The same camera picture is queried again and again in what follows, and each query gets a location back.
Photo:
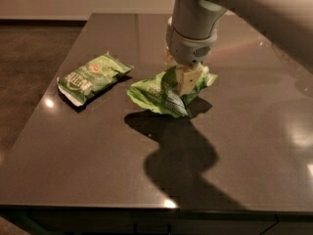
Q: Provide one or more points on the green rice chip bag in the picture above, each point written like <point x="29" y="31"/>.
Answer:
<point x="158" y="95"/>

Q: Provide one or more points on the green kettle chip bag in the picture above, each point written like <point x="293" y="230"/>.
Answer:
<point x="89" y="80"/>

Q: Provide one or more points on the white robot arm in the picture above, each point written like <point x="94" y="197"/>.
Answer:
<point x="191" y="31"/>

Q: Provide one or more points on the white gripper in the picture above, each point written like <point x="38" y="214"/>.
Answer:
<point x="188" y="49"/>

